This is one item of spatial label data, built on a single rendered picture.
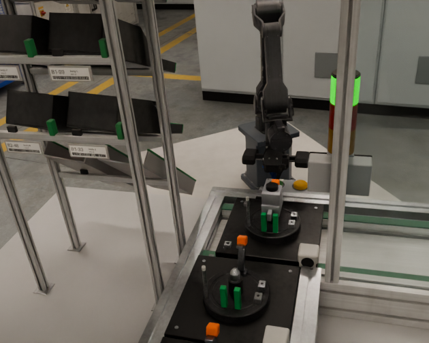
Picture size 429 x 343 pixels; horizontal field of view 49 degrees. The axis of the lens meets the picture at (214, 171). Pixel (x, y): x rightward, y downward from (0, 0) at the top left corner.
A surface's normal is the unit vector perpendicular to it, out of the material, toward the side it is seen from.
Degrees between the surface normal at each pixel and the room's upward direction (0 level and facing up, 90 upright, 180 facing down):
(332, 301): 90
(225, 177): 0
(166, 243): 0
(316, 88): 90
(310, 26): 90
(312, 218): 0
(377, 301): 90
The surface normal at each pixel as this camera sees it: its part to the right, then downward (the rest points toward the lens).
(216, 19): -0.38, 0.49
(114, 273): -0.07, -0.86
